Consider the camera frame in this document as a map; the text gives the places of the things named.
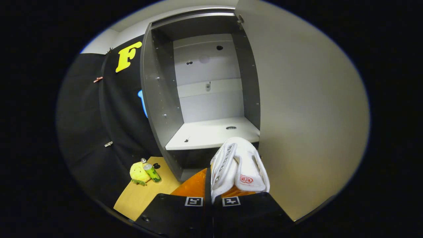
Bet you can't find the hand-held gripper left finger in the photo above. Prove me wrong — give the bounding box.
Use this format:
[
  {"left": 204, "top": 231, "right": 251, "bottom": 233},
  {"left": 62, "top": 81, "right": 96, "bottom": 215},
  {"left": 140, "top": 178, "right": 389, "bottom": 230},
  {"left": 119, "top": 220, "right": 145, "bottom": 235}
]
[{"left": 134, "top": 167, "right": 212, "bottom": 238}]

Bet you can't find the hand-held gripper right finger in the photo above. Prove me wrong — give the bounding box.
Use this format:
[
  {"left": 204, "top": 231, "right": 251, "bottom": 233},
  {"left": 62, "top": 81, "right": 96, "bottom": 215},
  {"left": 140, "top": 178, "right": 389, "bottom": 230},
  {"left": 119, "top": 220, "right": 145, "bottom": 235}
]
[{"left": 211, "top": 186, "right": 294, "bottom": 238}]

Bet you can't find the white shoe with red logo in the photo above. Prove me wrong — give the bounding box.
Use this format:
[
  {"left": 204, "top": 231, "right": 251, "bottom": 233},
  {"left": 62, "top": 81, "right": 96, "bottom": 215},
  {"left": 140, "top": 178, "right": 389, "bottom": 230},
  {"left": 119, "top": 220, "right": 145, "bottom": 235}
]
[{"left": 210, "top": 137, "right": 270, "bottom": 203}]

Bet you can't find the grey shoe cabinet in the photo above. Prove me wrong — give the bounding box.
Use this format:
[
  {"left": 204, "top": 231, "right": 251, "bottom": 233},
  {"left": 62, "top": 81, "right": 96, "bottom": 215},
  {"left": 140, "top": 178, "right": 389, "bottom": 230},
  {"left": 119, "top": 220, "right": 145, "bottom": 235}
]
[{"left": 140, "top": 7, "right": 261, "bottom": 182}]

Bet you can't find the beige shoe cabinet door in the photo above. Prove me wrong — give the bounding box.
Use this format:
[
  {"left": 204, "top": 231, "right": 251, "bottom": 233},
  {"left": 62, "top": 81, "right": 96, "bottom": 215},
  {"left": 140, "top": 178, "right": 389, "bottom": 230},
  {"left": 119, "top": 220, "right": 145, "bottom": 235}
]
[{"left": 235, "top": 0, "right": 370, "bottom": 221}]

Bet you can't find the green bottle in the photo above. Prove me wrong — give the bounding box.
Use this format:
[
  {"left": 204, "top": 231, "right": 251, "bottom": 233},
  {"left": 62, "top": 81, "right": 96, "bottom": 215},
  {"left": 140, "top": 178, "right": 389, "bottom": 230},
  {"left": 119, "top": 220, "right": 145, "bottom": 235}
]
[{"left": 141, "top": 158, "right": 162, "bottom": 183}]

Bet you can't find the yellow plush toy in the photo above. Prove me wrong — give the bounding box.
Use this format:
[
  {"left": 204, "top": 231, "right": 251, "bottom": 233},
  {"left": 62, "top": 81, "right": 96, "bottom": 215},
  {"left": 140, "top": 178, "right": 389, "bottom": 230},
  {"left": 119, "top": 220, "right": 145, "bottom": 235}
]
[{"left": 130, "top": 161, "right": 152, "bottom": 186}]

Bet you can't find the black backdrop cloth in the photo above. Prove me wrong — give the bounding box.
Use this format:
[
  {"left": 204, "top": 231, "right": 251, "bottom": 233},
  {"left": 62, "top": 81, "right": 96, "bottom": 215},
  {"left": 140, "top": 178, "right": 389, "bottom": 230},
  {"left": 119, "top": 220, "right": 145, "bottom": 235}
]
[{"left": 56, "top": 35, "right": 162, "bottom": 212}]

